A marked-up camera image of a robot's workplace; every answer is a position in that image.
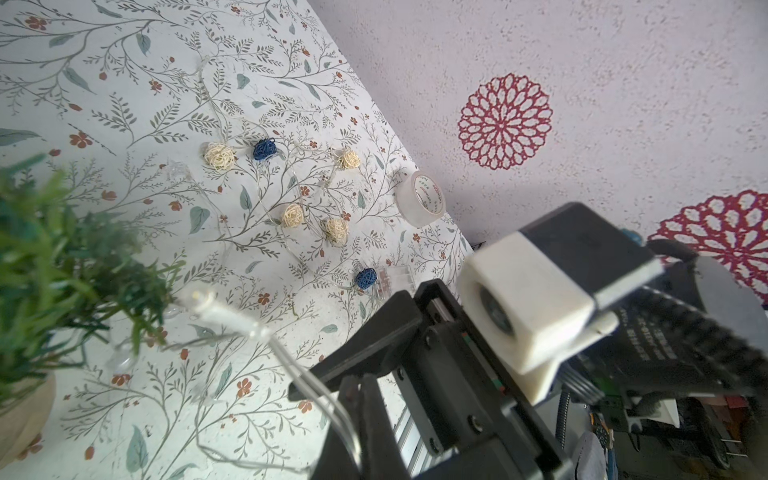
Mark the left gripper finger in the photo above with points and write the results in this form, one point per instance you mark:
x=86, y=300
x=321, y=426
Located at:
x=385, y=344
x=380, y=456

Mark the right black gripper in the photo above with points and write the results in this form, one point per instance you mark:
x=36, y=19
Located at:
x=471, y=419

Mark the clear string light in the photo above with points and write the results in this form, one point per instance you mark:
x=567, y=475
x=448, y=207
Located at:
x=201, y=301

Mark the green christmas tree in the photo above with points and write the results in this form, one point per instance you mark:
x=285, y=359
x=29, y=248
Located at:
x=64, y=275

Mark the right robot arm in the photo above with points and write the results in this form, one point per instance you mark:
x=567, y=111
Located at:
x=690, y=336

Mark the blue rattan ball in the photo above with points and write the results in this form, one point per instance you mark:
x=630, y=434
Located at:
x=264, y=149
x=366, y=278

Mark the clear plastic battery box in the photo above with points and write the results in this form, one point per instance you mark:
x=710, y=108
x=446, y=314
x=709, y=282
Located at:
x=393, y=279

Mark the beige rattan ball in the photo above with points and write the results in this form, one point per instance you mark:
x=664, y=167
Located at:
x=336, y=231
x=348, y=159
x=219, y=156
x=293, y=216

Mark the clear tape roll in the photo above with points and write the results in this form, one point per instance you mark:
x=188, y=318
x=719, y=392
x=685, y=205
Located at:
x=420, y=200

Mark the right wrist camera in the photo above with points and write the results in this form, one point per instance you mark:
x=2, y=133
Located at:
x=547, y=292

